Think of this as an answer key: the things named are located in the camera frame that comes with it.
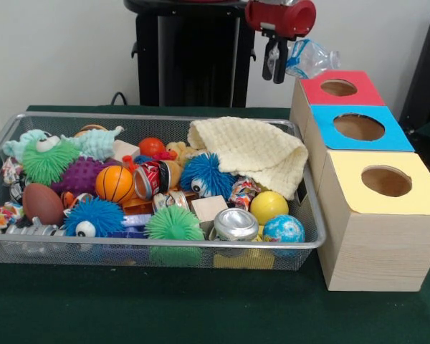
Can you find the blue spiky ball with eye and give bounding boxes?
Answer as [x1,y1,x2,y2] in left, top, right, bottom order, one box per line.
[63,196,126,238]

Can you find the yellow ball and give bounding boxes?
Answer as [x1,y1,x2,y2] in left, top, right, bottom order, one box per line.
[249,191,290,226]

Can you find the black looped cable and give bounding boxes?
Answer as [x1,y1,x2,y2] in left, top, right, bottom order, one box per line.
[110,91,130,106]

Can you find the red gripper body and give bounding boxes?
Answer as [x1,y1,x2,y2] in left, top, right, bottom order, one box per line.
[244,0,316,39]

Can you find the green spiky ball with eyes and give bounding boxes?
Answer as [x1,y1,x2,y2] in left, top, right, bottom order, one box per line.
[22,134,82,187]

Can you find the brown football toy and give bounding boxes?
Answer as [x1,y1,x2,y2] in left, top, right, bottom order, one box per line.
[21,183,65,226]

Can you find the purple spiky ball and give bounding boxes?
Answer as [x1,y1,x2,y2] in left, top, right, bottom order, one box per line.
[49,156,107,196]

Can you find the blue globe ball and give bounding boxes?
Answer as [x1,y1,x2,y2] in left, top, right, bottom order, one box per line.
[262,214,306,244]

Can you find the orange basketball toy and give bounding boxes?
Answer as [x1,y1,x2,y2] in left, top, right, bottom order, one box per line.
[95,165,136,204]

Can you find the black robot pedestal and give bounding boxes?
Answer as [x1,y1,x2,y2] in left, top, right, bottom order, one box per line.
[123,0,275,108]

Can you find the crushed clear plastic bottle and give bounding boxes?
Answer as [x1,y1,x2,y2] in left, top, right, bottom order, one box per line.
[267,38,342,79]

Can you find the shallow wire mesh bin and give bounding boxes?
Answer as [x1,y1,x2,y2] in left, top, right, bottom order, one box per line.
[0,110,326,272]

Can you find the crushed silver can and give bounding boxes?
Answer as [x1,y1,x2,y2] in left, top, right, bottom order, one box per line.
[213,208,259,242]

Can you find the cream waffle cloth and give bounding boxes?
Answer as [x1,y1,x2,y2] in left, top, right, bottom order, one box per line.
[187,116,309,201]

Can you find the black panel on stand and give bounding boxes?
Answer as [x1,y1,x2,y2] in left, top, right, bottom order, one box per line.
[397,5,430,125]

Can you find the dark green tablecloth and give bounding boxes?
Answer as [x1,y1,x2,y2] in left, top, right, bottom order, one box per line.
[0,104,430,344]

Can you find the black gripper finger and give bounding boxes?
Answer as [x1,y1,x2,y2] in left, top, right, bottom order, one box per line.
[273,38,290,84]
[262,37,275,82]

